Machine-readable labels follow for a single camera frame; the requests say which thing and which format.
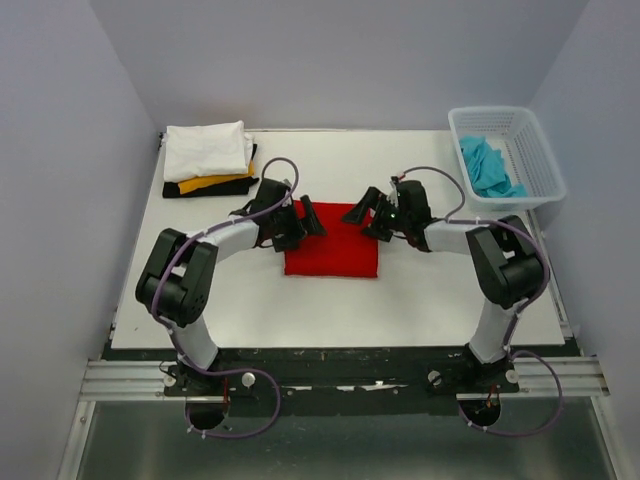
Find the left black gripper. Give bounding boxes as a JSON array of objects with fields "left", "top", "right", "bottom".
[{"left": 272, "top": 197, "right": 326, "bottom": 254}]

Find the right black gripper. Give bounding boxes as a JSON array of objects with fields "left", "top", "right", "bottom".
[{"left": 340, "top": 188, "right": 410, "bottom": 244}]

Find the red t shirt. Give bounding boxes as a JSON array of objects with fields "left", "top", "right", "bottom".
[{"left": 284, "top": 202, "right": 379, "bottom": 279}]

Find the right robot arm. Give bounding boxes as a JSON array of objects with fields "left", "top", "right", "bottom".
[{"left": 342, "top": 178, "right": 550, "bottom": 392}]

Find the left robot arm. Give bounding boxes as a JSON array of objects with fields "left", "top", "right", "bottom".
[{"left": 135, "top": 179, "right": 327, "bottom": 395}]

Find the teal t shirt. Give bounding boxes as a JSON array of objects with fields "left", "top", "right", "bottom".
[{"left": 459, "top": 136, "right": 528, "bottom": 198}]

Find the folded white t shirt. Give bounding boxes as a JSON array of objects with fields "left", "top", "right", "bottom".
[{"left": 163, "top": 121, "right": 254, "bottom": 183}]

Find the folded yellow t shirt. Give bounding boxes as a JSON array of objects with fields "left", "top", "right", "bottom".
[{"left": 178, "top": 160, "right": 255, "bottom": 195}]

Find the folded black t shirt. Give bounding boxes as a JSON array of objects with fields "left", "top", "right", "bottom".
[{"left": 162, "top": 138, "right": 259, "bottom": 199}]

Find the white plastic basket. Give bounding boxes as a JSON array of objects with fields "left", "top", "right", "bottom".
[{"left": 448, "top": 106, "right": 567, "bottom": 212}]

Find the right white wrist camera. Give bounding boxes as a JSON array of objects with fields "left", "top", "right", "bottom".
[{"left": 388, "top": 177, "right": 399, "bottom": 207}]

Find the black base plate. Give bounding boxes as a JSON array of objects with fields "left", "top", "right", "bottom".
[{"left": 164, "top": 347, "right": 519, "bottom": 417}]

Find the aluminium mounting rail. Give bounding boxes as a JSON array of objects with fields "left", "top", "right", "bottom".
[{"left": 80, "top": 357, "right": 610, "bottom": 403}]

